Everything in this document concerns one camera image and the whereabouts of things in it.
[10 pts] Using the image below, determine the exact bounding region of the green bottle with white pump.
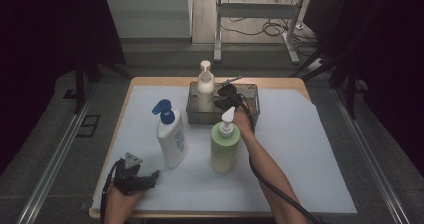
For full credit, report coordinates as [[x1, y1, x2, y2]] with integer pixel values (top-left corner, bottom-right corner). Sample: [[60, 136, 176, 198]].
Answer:
[[210, 106, 242, 174]]

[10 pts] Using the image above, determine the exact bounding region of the tangle of black floor cables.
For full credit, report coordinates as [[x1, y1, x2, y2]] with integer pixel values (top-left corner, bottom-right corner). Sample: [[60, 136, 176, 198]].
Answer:
[[219, 0, 319, 57]]

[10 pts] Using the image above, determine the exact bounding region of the cream bottle with cream pump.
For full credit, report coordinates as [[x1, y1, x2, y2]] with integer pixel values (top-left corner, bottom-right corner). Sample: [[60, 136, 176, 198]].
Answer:
[[196, 60, 216, 114]]

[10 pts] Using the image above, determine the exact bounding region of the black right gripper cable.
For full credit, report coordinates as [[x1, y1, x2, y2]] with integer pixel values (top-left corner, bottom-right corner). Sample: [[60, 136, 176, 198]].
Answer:
[[233, 95, 324, 224]]

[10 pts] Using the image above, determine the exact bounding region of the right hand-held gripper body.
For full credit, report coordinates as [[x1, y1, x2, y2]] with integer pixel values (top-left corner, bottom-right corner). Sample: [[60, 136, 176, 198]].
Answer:
[[216, 75, 250, 114]]

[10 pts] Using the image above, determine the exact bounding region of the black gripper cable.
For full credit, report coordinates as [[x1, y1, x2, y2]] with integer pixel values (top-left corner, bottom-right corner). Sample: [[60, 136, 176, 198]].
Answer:
[[100, 158, 125, 224], [233, 95, 324, 224]]

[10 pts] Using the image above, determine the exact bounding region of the white bottle with blue pump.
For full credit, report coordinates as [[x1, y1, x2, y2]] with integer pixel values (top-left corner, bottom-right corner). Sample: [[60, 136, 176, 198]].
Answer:
[[151, 98, 188, 169]]

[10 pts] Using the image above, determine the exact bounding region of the aluminium floor rail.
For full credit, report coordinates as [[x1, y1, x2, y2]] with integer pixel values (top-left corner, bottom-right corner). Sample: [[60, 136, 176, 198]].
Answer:
[[331, 87, 402, 224], [15, 83, 98, 224]]

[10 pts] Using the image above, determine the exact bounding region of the person's right hand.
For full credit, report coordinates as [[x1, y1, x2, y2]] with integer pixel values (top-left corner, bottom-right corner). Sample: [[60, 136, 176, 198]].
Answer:
[[232, 104, 256, 136]]

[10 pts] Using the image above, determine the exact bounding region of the black tripod stand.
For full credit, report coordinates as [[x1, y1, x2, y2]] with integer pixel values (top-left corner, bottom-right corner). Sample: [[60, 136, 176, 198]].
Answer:
[[289, 48, 359, 120], [73, 53, 133, 116]]

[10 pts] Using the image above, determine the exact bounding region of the person's left hand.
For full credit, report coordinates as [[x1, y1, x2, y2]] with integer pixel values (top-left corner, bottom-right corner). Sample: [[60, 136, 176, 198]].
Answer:
[[106, 184, 147, 216]]

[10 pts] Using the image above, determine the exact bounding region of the dark curtain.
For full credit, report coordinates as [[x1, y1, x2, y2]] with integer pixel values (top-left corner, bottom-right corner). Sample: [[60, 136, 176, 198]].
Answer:
[[302, 0, 424, 169]]

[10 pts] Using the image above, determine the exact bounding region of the white cabinet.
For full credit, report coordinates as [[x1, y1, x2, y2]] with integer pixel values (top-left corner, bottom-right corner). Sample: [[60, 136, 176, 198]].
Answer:
[[103, 0, 194, 40]]

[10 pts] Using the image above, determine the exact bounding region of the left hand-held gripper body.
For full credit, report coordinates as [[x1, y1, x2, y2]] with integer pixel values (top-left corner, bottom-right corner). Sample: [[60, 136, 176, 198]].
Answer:
[[113, 152, 149, 196]]

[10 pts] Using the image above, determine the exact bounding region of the white metal stand frame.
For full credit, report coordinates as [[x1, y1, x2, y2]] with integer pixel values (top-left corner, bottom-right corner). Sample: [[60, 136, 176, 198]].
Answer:
[[213, 0, 301, 65]]

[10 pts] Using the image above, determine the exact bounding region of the white power strip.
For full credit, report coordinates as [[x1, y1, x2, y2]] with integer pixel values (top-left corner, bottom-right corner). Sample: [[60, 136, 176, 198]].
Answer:
[[308, 57, 327, 73]]

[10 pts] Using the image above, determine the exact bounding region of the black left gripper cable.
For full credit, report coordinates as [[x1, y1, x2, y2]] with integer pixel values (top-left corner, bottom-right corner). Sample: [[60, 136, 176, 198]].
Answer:
[[100, 158, 125, 224]]

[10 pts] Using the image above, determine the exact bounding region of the white table mat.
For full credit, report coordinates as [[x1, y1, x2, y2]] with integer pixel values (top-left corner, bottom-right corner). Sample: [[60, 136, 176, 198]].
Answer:
[[91, 84, 358, 215]]

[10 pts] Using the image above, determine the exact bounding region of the dark wire mesh basket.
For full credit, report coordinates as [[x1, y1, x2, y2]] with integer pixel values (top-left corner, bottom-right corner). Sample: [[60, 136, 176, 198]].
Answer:
[[185, 81, 261, 127]]

